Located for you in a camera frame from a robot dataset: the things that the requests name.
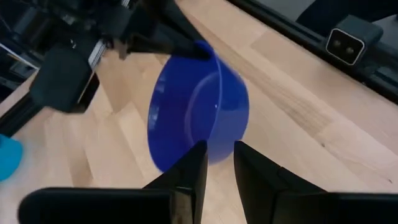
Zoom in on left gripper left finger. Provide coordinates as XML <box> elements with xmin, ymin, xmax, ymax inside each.
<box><xmin>17</xmin><ymin>140</ymin><xmax>208</xmax><ymax>224</ymax></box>

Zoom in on blue plastic bowl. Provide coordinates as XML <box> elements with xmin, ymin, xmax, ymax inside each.
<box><xmin>147</xmin><ymin>39</ymin><xmax>250</xmax><ymax>173</ymax></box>

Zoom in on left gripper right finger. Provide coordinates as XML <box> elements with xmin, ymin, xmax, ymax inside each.
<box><xmin>233</xmin><ymin>141</ymin><xmax>398</xmax><ymax>224</ymax></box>

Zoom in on cyan plastic bowl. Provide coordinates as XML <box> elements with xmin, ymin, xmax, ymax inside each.
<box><xmin>0</xmin><ymin>134</ymin><xmax>24</xmax><ymax>182</ymax></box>

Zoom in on dark table-edge camera box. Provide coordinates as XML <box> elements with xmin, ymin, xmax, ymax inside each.
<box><xmin>325</xmin><ymin>14</ymin><xmax>384</xmax><ymax>66</ymax></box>

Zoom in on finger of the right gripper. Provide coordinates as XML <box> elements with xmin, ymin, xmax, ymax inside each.
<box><xmin>142</xmin><ymin>0</ymin><xmax>206</xmax><ymax>44</ymax></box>
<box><xmin>126</xmin><ymin>30</ymin><xmax>214</xmax><ymax>60</ymax></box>

